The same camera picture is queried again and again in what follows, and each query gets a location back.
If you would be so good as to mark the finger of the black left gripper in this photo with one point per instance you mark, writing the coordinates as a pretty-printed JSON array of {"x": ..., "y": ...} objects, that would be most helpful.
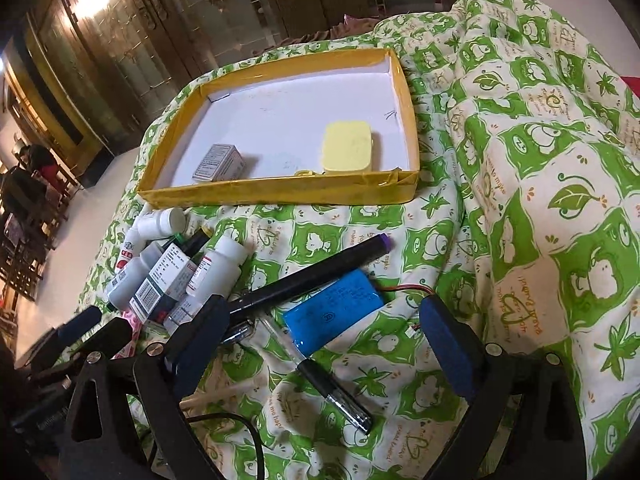
[{"x": 77, "y": 326}]

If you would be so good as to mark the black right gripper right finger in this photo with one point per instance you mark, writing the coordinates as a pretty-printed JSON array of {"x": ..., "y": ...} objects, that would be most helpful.
[{"x": 481, "y": 375}]

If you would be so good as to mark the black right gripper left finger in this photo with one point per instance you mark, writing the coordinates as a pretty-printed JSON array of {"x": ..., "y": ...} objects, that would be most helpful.
[{"x": 166, "y": 373}]

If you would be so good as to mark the white green medicine carton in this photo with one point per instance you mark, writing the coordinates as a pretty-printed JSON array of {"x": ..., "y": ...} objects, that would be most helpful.
[{"x": 164, "y": 286}]

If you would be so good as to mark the white red-label bottle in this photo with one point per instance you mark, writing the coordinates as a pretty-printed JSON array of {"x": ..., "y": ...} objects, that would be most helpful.
[{"x": 218, "y": 270}]

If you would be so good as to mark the white pill bottle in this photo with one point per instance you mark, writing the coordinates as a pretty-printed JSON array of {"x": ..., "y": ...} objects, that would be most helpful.
[{"x": 160, "y": 224}]

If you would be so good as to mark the black purple marker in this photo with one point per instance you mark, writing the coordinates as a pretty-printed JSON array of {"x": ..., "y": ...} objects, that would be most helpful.
[{"x": 312, "y": 277}]

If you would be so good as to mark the blue battery pack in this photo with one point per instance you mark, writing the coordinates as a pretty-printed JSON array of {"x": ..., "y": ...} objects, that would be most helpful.
[{"x": 326, "y": 314}]

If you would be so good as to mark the grey medicine carton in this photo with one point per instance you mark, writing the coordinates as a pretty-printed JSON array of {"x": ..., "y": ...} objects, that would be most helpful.
[{"x": 223, "y": 162}]

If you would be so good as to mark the yellow rectangular tin box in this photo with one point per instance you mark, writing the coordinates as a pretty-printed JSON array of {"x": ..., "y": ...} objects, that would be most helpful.
[{"x": 347, "y": 147}]

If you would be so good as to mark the dark pen on blanket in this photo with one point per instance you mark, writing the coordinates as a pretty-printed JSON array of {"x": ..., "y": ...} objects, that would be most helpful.
[{"x": 237, "y": 332}]

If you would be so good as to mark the green white patterned blanket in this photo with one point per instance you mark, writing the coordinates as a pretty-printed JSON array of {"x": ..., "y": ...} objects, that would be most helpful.
[{"x": 525, "y": 223}]

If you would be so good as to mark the seated person in red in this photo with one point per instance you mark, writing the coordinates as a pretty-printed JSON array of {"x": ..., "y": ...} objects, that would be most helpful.
[{"x": 38, "y": 158}]

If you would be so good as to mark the wooden glass cabinet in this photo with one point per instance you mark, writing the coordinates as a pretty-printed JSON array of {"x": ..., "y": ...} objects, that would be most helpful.
[{"x": 86, "y": 77}]

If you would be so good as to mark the yellow-edged white tray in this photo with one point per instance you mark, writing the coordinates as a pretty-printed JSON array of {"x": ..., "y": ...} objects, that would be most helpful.
[{"x": 275, "y": 114}]

